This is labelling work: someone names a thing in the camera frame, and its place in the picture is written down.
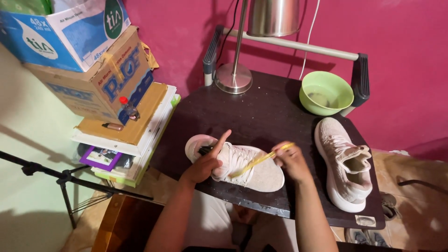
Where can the brown cardboard carton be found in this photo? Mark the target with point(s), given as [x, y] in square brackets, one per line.
[94, 82]

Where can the silver metal desk lamp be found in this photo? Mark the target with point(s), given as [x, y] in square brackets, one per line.
[252, 42]

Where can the yellow toothbrush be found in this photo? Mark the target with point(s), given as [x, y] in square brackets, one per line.
[257, 161]

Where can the person's right hand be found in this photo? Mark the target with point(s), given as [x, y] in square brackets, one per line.
[291, 161]

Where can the black tripod stand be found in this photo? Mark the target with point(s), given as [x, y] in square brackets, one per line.
[59, 178]

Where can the blue and white carton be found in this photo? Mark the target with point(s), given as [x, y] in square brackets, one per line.
[64, 29]

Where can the purple picture frame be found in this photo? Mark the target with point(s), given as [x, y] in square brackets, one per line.
[100, 158]

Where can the grey sandal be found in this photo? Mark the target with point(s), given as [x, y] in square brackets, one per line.
[389, 206]

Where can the stack of books and boards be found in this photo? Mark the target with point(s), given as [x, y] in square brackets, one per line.
[136, 136]

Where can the pale pink knit sneaker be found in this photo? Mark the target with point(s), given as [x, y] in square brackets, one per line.
[241, 164]
[344, 164]

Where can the person's white clothing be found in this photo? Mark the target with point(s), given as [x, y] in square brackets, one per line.
[224, 224]

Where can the green plastic bowl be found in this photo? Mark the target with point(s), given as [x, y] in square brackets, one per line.
[326, 92]

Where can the grey shoes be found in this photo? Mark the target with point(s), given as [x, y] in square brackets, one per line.
[366, 237]

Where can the person's right fingers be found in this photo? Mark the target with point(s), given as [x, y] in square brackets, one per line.
[280, 154]

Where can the dark folding table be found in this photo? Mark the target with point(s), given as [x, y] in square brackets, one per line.
[266, 115]

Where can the small red-capped bottle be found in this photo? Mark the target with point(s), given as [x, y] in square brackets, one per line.
[128, 108]

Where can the person's left hand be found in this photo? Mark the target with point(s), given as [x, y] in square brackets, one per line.
[202, 167]

